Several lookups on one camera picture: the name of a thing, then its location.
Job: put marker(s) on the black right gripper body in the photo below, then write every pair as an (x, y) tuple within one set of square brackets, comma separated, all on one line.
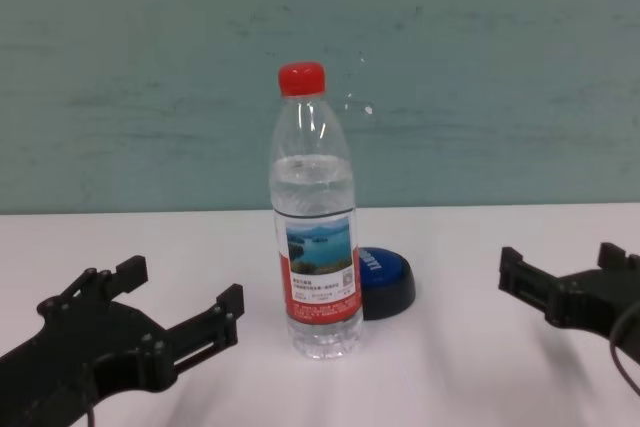
[(595, 302)]

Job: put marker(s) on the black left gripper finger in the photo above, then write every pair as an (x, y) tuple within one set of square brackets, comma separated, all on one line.
[(131, 273), (220, 319)]

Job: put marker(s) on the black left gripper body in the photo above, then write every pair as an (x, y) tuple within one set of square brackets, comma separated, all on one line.
[(85, 352)]

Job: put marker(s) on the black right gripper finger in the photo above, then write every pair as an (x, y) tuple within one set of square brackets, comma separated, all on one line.
[(522, 279), (617, 258)]

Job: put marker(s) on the blue push button black base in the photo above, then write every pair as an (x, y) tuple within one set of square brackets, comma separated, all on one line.
[(385, 279)]

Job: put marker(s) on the clear water bottle red cap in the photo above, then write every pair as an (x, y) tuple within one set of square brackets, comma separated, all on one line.
[(312, 187)]

